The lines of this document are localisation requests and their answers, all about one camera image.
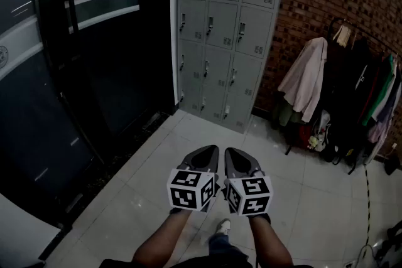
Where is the white bag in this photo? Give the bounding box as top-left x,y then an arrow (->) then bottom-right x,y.
313,109 -> 332,152

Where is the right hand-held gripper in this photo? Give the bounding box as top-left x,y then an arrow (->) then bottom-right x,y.
223,147 -> 273,217

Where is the beige hanging shirt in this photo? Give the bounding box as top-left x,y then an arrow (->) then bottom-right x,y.
277,36 -> 329,124

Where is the black hanging garment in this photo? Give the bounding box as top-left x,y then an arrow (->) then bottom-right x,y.
326,37 -> 388,161

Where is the person's left forearm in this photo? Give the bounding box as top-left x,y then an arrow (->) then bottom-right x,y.
131,208 -> 191,265

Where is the olive green garment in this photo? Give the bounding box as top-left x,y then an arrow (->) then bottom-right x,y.
272,100 -> 303,130

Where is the yellow and black cable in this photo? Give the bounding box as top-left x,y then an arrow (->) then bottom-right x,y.
363,165 -> 374,246

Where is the red bag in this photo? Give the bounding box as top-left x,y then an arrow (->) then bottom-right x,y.
298,125 -> 315,149

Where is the person's blue jeans leg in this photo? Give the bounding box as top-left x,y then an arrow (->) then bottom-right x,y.
207,233 -> 249,260

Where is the bundle of wooden hangers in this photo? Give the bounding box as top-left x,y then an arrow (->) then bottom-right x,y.
332,23 -> 354,48

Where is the person's white shoe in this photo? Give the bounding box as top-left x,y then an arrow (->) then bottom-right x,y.
215,218 -> 232,236

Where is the green hanging garment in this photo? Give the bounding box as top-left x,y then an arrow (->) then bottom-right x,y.
361,55 -> 398,127

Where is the person's dark shirt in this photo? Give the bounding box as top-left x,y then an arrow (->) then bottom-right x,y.
99,255 -> 321,268

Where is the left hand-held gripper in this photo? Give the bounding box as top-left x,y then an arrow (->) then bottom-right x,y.
166,144 -> 220,213

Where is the small pale plush toy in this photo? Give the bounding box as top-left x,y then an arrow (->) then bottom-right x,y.
307,134 -> 322,149

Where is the black metal clothes rack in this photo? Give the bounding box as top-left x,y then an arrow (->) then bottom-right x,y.
285,17 -> 402,176

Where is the small black floor object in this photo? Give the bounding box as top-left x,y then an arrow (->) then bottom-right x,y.
384,162 -> 402,176

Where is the dark glass door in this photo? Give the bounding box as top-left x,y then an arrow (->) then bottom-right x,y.
0,0 -> 175,224

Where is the person's right forearm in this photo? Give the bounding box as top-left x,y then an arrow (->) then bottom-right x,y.
247,213 -> 295,266

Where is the pale pink hanging garment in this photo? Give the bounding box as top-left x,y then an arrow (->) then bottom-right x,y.
367,115 -> 394,146

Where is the grey metal locker cabinet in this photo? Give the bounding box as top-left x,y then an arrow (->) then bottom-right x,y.
175,0 -> 285,135

